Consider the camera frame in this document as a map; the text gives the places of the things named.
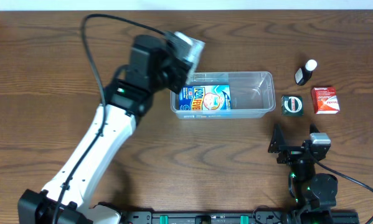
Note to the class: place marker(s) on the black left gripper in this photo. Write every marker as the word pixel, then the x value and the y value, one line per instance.
pixel 173 77

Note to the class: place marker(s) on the red Panadol ActiFast box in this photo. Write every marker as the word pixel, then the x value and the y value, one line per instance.
pixel 325 100

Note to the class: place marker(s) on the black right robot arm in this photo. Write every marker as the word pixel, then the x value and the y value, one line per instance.
pixel 314 193

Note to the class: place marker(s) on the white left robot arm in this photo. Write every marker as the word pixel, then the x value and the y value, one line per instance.
pixel 66 198

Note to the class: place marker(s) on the white blue Panadol box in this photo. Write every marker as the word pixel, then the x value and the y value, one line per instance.
pixel 193 53

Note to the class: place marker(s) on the clear plastic container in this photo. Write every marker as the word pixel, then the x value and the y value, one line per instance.
pixel 252 95

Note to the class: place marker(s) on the green Zam-Buk box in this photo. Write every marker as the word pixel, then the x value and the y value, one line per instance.
pixel 292 106

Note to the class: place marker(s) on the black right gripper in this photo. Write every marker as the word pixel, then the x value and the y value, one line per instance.
pixel 291 153

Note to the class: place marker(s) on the dark syrup bottle white cap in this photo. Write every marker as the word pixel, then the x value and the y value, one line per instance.
pixel 304 73

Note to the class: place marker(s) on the blue Kool Fever box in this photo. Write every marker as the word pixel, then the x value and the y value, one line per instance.
pixel 205 97

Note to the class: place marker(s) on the black mounting rail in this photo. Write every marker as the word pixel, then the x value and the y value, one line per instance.
pixel 258 216

